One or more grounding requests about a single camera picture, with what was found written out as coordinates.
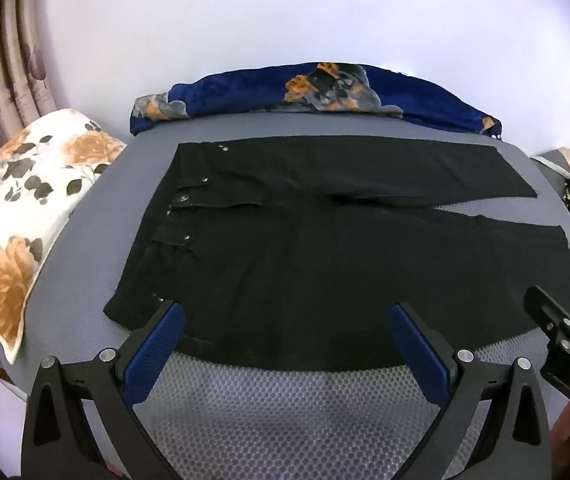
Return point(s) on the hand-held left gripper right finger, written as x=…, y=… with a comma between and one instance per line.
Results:
x=417, y=345

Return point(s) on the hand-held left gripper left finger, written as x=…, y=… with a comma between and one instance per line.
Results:
x=157, y=342

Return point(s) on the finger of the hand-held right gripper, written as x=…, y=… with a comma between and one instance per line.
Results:
x=545, y=307

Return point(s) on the black pants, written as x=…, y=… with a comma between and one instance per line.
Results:
x=315, y=260

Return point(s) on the white floral pillow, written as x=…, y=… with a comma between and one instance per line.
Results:
x=20, y=200

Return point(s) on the blue floral blanket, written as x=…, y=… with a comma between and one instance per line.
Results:
x=245, y=90

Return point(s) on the pink pleated curtain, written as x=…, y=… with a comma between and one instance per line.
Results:
x=10, y=60

